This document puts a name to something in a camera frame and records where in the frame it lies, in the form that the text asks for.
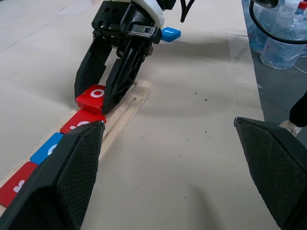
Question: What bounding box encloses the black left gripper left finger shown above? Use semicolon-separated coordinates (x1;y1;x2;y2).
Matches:
0;120;106;230

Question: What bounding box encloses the black trouser leg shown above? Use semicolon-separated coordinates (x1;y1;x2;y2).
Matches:
288;90;307;128

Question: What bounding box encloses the clear large water bottle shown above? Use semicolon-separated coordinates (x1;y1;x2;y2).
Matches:
260;2;307;70
242;0;269;54

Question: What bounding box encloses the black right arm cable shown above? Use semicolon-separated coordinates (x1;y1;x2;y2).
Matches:
179;0;307;45

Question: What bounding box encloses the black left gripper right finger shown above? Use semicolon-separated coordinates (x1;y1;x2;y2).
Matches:
233;116;307;230

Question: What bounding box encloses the blue tile letter t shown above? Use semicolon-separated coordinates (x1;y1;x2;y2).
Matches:
161;26;182;44

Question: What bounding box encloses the red tile letter r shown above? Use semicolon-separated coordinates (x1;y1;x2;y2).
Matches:
0;161;39;208

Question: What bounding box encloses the red capped water bottle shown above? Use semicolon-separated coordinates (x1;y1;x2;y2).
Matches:
293;0;307;15

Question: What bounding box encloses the blue tile letter o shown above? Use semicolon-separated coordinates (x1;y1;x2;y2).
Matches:
29;132;64;166

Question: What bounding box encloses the red tile letter b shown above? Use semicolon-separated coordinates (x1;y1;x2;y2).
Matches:
59;109;107;135

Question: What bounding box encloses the beige shoe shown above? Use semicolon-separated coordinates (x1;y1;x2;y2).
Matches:
278;119;303;138

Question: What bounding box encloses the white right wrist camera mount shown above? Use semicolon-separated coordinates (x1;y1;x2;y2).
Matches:
133;0;165;29

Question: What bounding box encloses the wooden letter tray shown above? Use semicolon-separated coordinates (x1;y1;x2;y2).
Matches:
0;80;154;215

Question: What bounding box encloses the red tile letter o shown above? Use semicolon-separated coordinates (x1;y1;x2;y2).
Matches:
75;84;106;115

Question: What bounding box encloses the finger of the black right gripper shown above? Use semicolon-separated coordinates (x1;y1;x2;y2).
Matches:
74;35;114;100
102;39;154;114

